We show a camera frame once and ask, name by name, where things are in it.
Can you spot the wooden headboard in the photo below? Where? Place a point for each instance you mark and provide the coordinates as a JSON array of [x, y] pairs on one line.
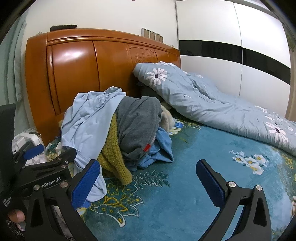
[[76, 64]]

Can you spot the grey garment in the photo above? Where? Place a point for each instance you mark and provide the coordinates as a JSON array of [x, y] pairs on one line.
[[136, 122]]

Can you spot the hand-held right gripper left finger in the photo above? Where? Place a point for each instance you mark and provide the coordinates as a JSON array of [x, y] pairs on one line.
[[85, 183]]

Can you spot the teal floral bed sheet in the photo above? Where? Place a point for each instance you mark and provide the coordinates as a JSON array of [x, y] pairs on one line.
[[180, 180]]

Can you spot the wall switch panel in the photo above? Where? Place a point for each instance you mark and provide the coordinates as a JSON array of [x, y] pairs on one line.
[[151, 34]]

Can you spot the white wardrobe with black stripe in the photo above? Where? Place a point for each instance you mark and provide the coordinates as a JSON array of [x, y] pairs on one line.
[[208, 25]]

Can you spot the light blue t-shirt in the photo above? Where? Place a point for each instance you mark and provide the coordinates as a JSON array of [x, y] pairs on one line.
[[90, 111]]

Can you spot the mustard knit sweater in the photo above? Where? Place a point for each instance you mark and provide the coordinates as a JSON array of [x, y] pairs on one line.
[[113, 157]]

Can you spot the green plant wall sticker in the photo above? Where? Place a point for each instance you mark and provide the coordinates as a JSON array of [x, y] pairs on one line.
[[291, 44]]

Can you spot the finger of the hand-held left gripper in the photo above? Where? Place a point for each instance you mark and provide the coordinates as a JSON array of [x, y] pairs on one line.
[[67, 155], [34, 150]]

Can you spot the white plastic device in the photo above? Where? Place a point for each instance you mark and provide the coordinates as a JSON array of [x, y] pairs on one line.
[[27, 139]]

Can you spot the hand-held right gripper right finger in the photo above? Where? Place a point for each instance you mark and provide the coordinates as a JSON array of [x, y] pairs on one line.
[[209, 185]]

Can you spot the black bar-shaped object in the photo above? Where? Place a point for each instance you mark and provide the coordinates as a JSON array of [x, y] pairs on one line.
[[62, 27]]

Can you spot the beige plush pillow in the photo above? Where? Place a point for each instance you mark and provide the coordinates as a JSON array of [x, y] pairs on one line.
[[166, 118]]

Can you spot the pale green curtain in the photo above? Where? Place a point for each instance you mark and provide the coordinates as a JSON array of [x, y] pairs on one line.
[[13, 69]]

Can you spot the person's left hand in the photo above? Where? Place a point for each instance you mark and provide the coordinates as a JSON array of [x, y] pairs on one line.
[[16, 215]]

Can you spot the blue floral quilt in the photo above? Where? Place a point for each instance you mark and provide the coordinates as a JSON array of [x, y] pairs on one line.
[[196, 97]]

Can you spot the blue garment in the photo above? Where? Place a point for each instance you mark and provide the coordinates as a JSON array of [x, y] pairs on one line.
[[161, 143]]

